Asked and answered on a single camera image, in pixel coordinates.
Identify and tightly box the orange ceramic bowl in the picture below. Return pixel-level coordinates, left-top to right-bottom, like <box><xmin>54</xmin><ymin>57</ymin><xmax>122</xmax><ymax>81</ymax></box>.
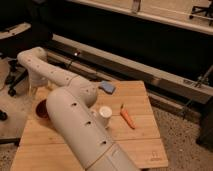
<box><xmin>36</xmin><ymin>100</ymin><xmax>49</xmax><ymax>119</ymax></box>

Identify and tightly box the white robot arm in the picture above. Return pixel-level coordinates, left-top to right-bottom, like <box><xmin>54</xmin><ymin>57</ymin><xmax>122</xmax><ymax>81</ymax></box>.
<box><xmin>17</xmin><ymin>47</ymin><xmax>140</xmax><ymax>171</ymax></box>

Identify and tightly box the blue sponge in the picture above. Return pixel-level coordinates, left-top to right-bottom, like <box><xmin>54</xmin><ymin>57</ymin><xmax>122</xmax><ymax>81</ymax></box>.
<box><xmin>99</xmin><ymin>81</ymin><xmax>116</xmax><ymax>94</ymax></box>

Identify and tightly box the white paper cup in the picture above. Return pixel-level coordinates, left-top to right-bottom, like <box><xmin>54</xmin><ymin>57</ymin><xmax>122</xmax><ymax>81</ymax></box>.
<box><xmin>98</xmin><ymin>106</ymin><xmax>112</xmax><ymax>128</ymax></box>

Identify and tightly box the orange carrot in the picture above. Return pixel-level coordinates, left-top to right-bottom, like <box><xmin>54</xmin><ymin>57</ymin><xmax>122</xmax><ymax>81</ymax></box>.
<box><xmin>120</xmin><ymin>104</ymin><xmax>136</xmax><ymax>129</ymax></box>

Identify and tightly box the black office chair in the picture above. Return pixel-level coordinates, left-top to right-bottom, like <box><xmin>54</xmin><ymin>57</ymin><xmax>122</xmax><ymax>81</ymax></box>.
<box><xmin>0</xmin><ymin>22</ymin><xmax>52</xmax><ymax>96</ymax></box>

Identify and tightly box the black chair base far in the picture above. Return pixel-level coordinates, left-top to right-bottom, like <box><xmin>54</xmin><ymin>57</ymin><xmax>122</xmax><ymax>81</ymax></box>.
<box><xmin>189</xmin><ymin>0</ymin><xmax>213</xmax><ymax>25</ymax></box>

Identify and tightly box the black cable on floor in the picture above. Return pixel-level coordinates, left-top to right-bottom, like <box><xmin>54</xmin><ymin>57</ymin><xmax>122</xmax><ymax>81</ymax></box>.
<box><xmin>56</xmin><ymin>54</ymin><xmax>78</xmax><ymax>71</ymax></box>

